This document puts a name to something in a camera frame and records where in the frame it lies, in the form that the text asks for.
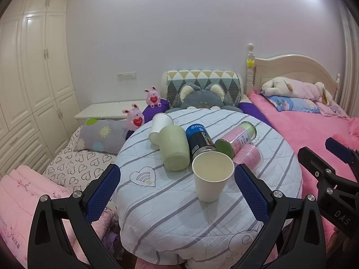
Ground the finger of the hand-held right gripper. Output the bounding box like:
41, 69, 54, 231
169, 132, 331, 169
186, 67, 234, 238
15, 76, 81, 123
325, 137, 359, 181
297, 146, 359, 200

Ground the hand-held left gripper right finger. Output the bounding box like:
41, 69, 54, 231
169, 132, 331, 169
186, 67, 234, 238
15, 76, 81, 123
234, 163, 329, 269

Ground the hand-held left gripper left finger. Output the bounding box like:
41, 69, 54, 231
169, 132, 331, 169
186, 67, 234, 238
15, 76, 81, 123
26, 163, 122, 269

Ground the pink patterned cup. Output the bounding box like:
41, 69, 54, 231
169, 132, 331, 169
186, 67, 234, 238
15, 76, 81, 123
232, 144, 263, 169

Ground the large white paper cup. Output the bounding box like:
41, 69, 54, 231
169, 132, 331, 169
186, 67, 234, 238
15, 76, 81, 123
192, 151, 235, 203

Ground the light green cup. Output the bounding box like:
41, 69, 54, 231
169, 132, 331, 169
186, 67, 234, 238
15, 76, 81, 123
159, 125, 189, 172

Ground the small white paper cup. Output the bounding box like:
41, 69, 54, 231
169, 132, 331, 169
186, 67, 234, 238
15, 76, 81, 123
149, 113, 174, 145

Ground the pink bedspread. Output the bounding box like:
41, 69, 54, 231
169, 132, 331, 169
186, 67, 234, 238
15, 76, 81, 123
248, 90, 359, 269

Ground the heart print bed sheet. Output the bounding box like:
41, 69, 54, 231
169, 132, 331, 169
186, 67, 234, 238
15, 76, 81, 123
42, 126, 118, 194

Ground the grey flower pillow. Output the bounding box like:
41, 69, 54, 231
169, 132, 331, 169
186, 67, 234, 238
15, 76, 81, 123
76, 118, 130, 155

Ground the pink canister with green lid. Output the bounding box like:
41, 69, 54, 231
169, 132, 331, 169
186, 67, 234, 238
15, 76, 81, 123
214, 121, 257, 158

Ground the round table striped cover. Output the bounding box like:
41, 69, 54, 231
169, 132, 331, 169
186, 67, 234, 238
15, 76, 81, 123
114, 109, 304, 264

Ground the blue cartoon pillow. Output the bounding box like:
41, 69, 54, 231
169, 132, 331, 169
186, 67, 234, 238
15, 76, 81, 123
265, 95, 320, 114

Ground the blue and black can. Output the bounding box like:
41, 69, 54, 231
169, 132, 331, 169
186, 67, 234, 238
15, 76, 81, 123
185, 123, 216, 161

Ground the white and pink plush toy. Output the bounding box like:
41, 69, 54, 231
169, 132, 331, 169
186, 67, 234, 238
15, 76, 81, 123
261, 78, 334, 106

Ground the folded pink quilt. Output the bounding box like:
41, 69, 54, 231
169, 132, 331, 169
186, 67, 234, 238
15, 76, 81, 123
0, 165, 115, 268

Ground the pink rabbit plush toy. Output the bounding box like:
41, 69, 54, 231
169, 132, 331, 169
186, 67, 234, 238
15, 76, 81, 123
144, 86, 162, 108
122, 104, 145, 131

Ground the white bedside cabinet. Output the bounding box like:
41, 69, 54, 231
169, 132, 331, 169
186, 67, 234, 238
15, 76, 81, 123
74, 100, 149, 124

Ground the light curtain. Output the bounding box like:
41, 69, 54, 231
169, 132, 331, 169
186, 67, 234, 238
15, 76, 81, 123
335, 0, 359, 115

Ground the cream wooden bed headboard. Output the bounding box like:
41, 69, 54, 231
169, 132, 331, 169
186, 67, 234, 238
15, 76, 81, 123
245, 43, 341, 105

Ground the grey cat plush cushion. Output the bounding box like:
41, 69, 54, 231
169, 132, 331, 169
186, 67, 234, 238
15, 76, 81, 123
165, 83, 242, 114

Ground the triangle patterned quilted cushion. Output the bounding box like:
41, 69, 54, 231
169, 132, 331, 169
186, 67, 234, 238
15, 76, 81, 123
166, 70, 243, 108

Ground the cream wardrobe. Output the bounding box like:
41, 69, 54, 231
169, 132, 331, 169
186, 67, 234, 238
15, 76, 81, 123
0, 0, 80, 174

